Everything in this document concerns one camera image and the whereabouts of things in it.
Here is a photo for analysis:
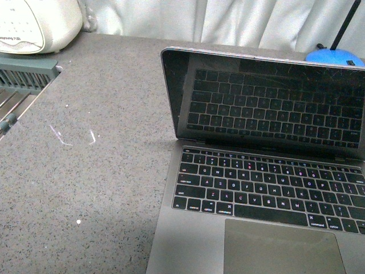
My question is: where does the grey laptop computer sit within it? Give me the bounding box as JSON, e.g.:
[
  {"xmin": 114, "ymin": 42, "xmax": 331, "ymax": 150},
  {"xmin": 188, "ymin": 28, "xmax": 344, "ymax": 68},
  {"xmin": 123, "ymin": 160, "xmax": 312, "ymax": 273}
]
[{"xmin": 147, "ymin": 47, "xmax": 364, "ymax": 273}]

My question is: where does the white curtain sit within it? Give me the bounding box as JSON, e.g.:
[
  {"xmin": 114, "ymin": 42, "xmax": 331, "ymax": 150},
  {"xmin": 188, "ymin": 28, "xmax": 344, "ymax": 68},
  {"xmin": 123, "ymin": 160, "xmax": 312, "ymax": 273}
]
[{"xmin": 79, "ymin": 1, "xmax": 352, "ymax": 53}]

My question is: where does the grey-green dish rack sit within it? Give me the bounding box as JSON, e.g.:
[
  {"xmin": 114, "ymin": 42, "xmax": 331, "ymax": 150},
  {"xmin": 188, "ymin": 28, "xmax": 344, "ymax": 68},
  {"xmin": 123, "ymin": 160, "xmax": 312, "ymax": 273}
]
[{"xmin": 1, "ymin": 56, "xmax": 60, "ymax": 136}]

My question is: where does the blue desk lamp base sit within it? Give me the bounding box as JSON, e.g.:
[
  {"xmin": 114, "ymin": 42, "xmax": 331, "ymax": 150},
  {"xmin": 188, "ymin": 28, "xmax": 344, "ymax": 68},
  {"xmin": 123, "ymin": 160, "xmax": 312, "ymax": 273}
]
[{"xmin": 305, "ymin": 43, "xmax": 364, "ymax": 66}]

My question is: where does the white rounded appliance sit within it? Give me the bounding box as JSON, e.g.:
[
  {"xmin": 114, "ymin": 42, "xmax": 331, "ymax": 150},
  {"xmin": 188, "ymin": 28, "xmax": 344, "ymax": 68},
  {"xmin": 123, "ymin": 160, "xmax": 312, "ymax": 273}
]
[{"xmin": 1, "ymin": 0, "xmax": 83, "ymax": 54}]

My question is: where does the black lamp pole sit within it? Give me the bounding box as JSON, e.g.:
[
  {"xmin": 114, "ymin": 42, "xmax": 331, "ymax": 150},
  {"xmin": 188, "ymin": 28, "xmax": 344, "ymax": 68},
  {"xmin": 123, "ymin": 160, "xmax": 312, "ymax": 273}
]
[{"xmin": 330, "ymin": 0, "xmax": 362, "ymax": 51}]

